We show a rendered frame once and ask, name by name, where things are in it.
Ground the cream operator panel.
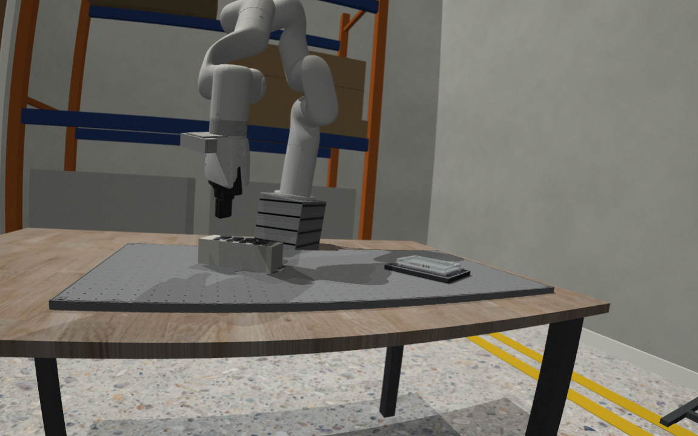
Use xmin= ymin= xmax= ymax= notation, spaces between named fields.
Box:
xmin=198 ymin=235 xmax=285 ymax=273

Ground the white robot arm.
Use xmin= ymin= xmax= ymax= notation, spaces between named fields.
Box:
xmin=180 ymin=0 xmax=339 ymax=201

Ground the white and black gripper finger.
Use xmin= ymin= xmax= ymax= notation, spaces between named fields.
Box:
xmin=208 ymin=181 xmax=222 ymax=217
xmin=218 ymin=167 xmax=242 ymax=219

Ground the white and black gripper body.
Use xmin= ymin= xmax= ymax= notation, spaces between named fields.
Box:
xmin=205 ymin=135 xmax=250 ymax=188

